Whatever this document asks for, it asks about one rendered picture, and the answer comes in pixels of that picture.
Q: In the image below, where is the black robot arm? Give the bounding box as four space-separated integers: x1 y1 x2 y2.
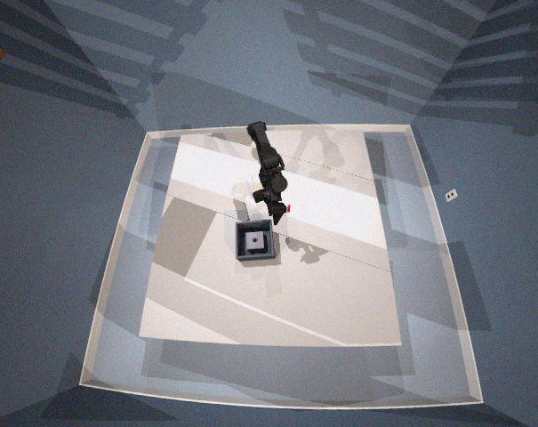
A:
246 121 288 203

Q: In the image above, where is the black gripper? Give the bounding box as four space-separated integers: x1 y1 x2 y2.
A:
263 185 287 225

